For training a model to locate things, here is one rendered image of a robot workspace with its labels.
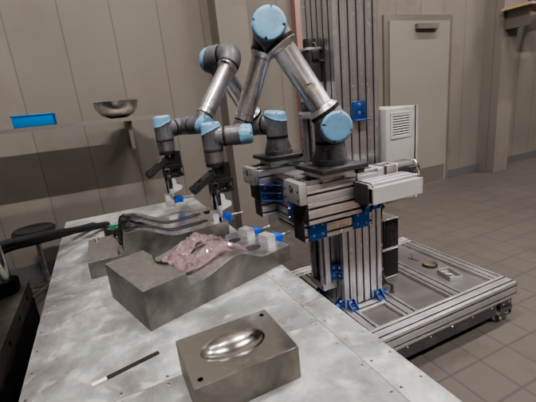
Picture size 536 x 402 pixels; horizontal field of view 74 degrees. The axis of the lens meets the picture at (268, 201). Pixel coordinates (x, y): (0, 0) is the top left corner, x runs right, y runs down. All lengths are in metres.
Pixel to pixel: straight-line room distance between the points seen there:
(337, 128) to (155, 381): 0.96
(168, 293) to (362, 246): 1.21
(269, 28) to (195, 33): 2.52
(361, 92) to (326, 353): 1.27
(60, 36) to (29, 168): 1.14
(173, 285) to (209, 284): 0.11
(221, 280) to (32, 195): 2.86
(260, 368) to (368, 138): 1.34
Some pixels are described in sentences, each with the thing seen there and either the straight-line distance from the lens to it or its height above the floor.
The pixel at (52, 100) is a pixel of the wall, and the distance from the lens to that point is 3.64.
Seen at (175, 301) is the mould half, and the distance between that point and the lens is 0.97.
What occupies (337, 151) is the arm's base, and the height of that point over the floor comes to 1.09.
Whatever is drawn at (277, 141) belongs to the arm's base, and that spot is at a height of 1.11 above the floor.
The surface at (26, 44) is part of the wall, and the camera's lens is 3.69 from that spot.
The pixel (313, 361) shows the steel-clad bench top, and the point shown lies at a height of 0.80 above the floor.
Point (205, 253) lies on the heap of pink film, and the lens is 1.09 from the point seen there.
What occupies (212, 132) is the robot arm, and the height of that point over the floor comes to 1.23.
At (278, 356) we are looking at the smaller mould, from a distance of 0.71.
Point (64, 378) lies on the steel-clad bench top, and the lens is 0.93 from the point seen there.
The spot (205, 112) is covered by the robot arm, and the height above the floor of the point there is 1.30.
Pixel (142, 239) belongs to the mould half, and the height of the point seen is 0.90.
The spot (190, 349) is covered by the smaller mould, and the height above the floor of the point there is 0.87.
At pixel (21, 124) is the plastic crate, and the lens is 3.14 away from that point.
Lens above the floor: 1.31
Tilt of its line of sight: 15 degrees down
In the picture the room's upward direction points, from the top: 6 degrees counter-clockwise
